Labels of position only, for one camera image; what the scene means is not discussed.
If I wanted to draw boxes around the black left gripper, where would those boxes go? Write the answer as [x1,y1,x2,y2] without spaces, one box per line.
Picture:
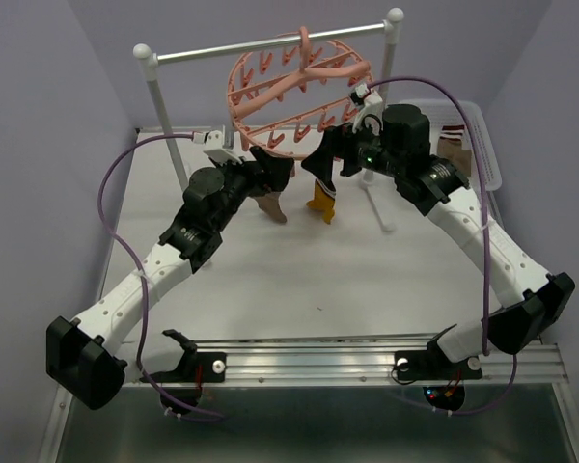
[211,147,294,232]

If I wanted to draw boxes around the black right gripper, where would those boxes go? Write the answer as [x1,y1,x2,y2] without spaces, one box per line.
[301,112,405,181]

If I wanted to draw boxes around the mustard yellow sock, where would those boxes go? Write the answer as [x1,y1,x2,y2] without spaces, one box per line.
[306,178,336,225]

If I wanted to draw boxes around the brown striped sock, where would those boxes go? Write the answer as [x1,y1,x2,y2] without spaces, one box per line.
[253,192,288,224]

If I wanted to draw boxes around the pink round clip hanger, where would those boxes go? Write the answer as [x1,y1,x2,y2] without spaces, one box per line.
[227,26,373,159]

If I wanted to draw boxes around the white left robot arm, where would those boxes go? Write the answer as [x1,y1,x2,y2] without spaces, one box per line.
[45,147,294,410]

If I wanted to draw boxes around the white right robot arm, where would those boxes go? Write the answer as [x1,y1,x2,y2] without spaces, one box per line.
[301,104,575,382]

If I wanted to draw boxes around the white plastic basket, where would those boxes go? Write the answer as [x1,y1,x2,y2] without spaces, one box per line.
[401,98,502,191]

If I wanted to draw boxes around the brown sock in basket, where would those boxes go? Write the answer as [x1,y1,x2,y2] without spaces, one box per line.
[436,124,472,177]

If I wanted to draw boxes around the white clothes rack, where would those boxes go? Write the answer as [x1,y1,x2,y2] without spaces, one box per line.
[133,8,406,222]

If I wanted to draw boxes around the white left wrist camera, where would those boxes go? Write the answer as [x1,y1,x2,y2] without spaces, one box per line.
[192,129,243,165]

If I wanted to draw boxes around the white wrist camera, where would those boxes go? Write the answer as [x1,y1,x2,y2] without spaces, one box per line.
[349,83,383,132]
[192,129,243,165]

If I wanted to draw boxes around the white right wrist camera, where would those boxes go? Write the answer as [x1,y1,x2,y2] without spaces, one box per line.
[349,83,383,132]

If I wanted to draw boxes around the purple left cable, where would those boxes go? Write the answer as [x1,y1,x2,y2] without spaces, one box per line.
[98,133,226,422]

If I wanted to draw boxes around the purple cable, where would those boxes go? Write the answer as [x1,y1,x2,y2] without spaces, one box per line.
[366,75,518,417]
[98,133,226,422]

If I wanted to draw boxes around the aluminium mounting rail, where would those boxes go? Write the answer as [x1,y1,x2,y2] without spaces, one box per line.
[124,332,571,386]

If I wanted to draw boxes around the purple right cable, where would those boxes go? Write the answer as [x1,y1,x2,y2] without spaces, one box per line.
[366,75,518,417]

